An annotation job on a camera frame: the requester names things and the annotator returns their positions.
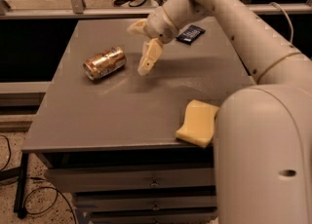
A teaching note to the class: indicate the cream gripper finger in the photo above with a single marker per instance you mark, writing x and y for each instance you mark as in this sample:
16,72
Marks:
137,27
151,51

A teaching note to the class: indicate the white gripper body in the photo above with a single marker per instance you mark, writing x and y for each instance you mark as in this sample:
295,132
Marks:
159,25

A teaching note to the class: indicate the orange soda can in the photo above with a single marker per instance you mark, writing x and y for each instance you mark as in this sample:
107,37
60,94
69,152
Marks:
102,64

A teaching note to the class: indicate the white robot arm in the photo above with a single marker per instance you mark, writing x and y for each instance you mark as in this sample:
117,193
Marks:
263,133

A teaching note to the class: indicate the dark blue snack packet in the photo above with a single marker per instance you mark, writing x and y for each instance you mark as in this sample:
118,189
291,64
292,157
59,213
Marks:
189,35

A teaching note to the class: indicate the yellow sponge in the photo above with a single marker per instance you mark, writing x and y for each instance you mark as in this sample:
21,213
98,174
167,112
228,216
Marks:
199,123

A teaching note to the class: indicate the grey drawer cabinet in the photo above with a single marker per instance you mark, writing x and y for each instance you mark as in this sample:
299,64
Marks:
111,143

